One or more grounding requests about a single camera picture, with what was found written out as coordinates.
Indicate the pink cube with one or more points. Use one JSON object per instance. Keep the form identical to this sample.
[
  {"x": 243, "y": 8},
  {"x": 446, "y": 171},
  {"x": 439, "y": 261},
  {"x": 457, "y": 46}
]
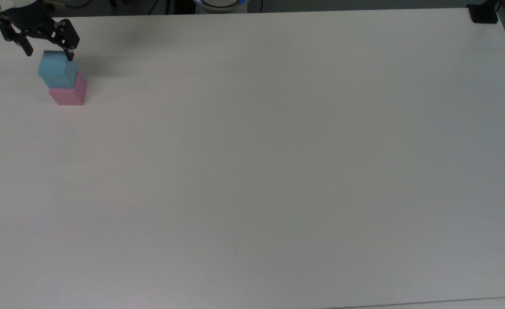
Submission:
[{"x": 70, "y": 94}]

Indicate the black table clamp mount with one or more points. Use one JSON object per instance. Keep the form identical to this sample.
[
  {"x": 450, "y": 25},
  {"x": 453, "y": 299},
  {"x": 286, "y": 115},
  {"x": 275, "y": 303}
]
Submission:
[{"x": 484, "y": 13}]

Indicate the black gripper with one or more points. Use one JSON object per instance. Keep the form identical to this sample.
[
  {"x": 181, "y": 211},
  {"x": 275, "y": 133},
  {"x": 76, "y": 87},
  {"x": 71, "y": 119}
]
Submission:
[{"x": 31, "y": 19}]

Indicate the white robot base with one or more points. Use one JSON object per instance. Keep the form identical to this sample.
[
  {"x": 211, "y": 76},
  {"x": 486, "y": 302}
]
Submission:
[{"x": 220, "y": 4}]

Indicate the light blue cube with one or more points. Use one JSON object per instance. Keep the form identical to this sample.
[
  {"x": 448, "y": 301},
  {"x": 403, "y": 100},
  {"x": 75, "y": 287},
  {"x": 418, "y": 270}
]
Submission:
[{"x": 55, "y": 68}]

